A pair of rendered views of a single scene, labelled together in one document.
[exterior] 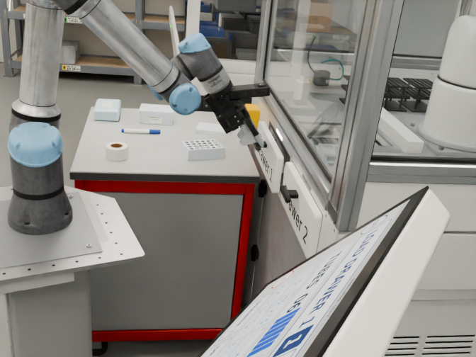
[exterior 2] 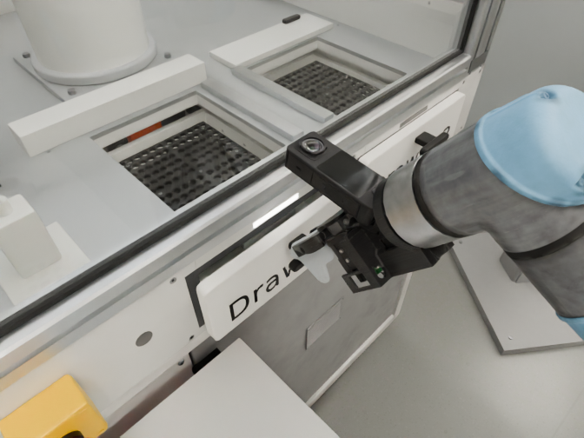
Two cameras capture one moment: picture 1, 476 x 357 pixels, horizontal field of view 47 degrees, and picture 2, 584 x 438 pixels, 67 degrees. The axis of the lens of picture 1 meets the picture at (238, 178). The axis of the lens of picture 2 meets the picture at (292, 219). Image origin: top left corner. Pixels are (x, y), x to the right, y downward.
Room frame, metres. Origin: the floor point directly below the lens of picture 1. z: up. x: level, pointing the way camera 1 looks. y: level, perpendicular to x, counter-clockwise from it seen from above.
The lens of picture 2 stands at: (1.70, 0.24, 1.34)
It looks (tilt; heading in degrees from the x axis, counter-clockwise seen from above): 46 degrees down; 235
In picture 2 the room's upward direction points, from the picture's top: straight up
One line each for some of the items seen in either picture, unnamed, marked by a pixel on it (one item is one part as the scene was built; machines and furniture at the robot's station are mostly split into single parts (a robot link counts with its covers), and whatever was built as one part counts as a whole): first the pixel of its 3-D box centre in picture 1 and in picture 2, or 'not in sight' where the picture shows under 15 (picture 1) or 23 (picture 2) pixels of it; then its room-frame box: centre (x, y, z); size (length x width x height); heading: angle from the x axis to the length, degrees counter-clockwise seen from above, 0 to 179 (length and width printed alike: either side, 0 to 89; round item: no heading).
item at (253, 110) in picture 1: (250, 117); (57, 428); (1.80, -0.02, 0.88); 0.07 x 0.05 x 0.07; 10
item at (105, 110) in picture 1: (108, 109); not in sight; (2.00, 0.52, 0.78); 0.15 x 0.10 x 0.04; 10
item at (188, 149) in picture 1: (202, 149); not in sight; (1.70, 0.13, 0.78); 0.12 x 0.08 x 0.04; 114
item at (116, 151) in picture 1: (116, 151); not in sight; (1.61, 0.39, 0.78); 0.07 x 0.07 x 0.04
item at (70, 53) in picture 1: (56, 51); not in sight; (5.19, 1.85, 0.22); 0.40 x 0.30 x 0.17; 98
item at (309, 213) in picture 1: (299, 206); (411, 149); (1.17, -0.15, 0.87); 0.29 x 0.02 x 0.11; 10
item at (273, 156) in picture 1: (268, 154); (290, 252); (1.48, -0.08, 0.87); 0.29 x 0.02 x 0.11; 10
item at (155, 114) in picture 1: (156, 114); not in sight; (1.99, 0.33, 0.79); 0.13 x 0.09 x 0.05; 95
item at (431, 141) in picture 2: (290, 193); (428, 141); (1.17, -0.13, 0.91); 0.07 x 0.04 x 0.01; 10
